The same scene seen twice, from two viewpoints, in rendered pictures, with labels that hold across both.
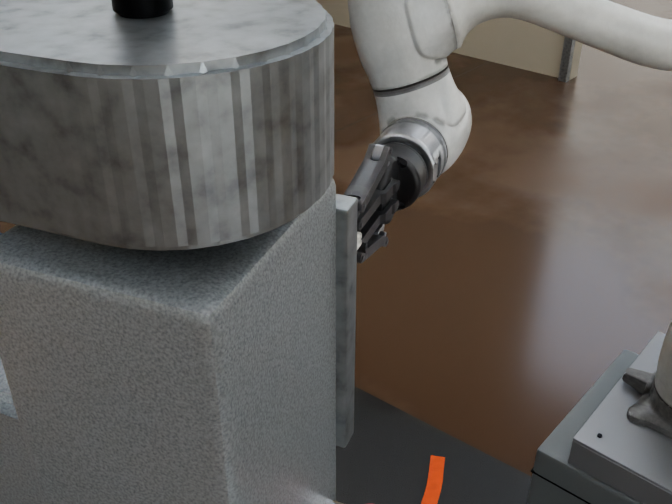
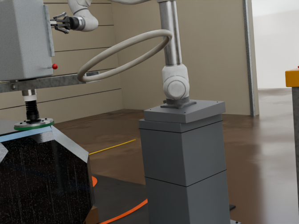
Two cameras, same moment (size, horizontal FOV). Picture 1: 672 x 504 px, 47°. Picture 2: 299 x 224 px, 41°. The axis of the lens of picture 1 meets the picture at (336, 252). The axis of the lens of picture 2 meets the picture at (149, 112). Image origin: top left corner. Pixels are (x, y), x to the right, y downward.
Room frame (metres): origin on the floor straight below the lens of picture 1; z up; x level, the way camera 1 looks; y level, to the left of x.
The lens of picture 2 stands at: (-1.57, -0.84, 1.23)
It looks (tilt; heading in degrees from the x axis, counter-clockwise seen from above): 8 degrees down; 8
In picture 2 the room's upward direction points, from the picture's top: 6 degrees counter-clockwise
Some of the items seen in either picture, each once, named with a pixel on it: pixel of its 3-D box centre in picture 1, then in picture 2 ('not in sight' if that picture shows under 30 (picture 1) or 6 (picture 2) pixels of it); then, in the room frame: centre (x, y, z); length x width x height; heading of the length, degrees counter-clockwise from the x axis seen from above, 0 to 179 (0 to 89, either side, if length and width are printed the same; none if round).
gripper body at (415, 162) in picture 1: (386, 185); (68, 23); (0.81, -0.06, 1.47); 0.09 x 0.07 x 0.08; 158
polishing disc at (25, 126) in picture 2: not in sight; (34, 123); (0.53, 0.13, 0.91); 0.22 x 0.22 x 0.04
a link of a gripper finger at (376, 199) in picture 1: (366, 201); (60, 20); (0.75, -0.03, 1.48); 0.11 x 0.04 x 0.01; 158
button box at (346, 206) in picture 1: (313, 324); (44, 31); (0.61, 0.02, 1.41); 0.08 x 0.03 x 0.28; 68
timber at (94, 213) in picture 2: not in sight; (80, 213); (1.25, 0.19, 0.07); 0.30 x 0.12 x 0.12; 51
